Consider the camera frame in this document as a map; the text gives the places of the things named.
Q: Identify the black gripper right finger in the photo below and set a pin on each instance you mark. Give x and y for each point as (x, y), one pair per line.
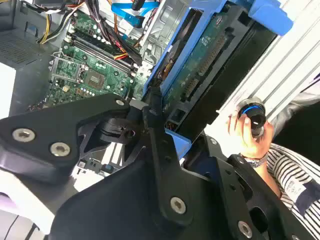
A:
(240, 190)

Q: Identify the hard disk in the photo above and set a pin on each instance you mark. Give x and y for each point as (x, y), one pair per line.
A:
(200, 62)

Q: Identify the person's hand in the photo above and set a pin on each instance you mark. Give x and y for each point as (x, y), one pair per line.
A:
(250, 145)

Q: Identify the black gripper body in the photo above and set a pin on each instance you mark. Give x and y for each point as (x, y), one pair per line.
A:
(112, 202)

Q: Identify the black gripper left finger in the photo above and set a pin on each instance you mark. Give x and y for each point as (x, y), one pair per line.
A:
(37, 140)

